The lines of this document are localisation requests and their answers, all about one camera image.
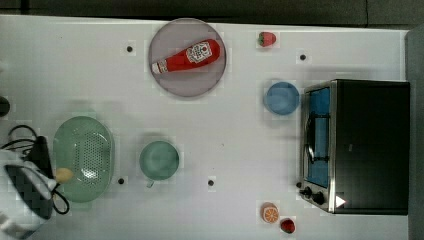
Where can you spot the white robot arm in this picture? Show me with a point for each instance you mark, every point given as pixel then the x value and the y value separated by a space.
pixel 26 201

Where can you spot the green oval strainer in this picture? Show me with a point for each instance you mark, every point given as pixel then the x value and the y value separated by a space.
pixel 86 147

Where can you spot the grey round plate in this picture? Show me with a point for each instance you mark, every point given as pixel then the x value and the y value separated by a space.
pixel 176 36

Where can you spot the green metal cup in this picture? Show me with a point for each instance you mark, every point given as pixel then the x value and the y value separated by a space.
pixel 159 160

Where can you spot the red ketchup bottle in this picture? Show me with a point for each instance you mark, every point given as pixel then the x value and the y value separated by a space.
pixel 195 56

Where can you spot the blue round bowl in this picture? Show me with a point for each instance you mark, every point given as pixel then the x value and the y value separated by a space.
pixel 282 98

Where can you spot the red toy strawberry top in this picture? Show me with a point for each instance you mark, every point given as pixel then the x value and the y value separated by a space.
pixel 266 39

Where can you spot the red toy strawberry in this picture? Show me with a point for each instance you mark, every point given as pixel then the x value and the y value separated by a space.
pixel 288 226
pixel 266 39

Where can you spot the orange slice toy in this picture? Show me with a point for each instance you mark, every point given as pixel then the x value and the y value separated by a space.
pixel 269 213

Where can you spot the red toy strawberry bottom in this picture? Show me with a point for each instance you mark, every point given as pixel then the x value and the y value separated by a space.
pixel 288 226

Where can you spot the black toaster oven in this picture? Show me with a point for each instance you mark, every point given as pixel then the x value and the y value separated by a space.
pixel 355 146

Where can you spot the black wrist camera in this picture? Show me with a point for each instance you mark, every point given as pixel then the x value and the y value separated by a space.
pixel 39 155

